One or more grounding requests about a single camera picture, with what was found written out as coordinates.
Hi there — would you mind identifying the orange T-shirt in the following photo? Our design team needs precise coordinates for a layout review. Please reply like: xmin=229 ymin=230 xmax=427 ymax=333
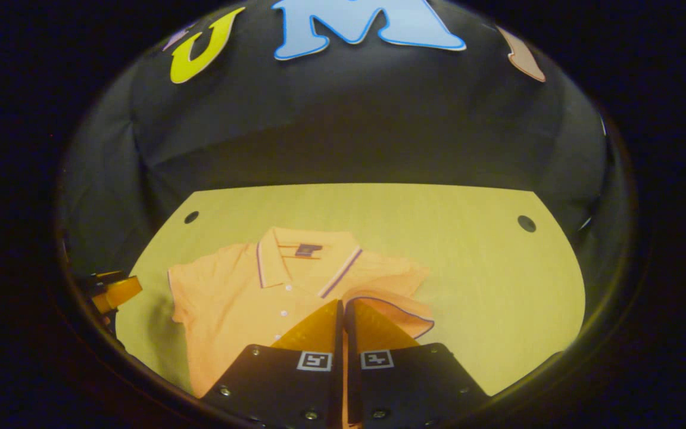
xmin=167 ymin=226 xmax=436 ymax=429

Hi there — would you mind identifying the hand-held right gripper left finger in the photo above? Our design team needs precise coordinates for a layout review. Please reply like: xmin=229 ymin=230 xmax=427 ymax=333
xmin=202 ymin=299 xmax=344 ymax=429

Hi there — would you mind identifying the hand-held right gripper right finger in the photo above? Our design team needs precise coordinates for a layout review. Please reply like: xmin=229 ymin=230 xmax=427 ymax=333
xmin=347 ymin=299 xmax=491 ymax=429

